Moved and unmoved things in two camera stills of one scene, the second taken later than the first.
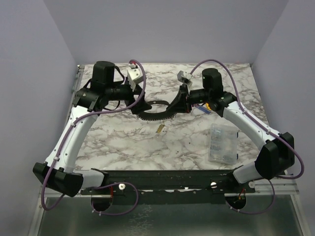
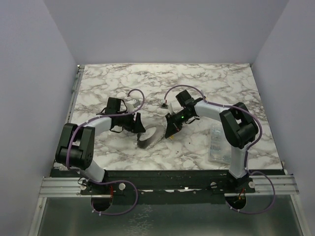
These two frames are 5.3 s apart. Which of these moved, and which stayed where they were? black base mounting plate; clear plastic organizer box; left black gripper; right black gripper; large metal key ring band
Moved: large metal key ring band; left black gripper; right black gripper
Stayed: black base mounting plate; clear plastic organizer box
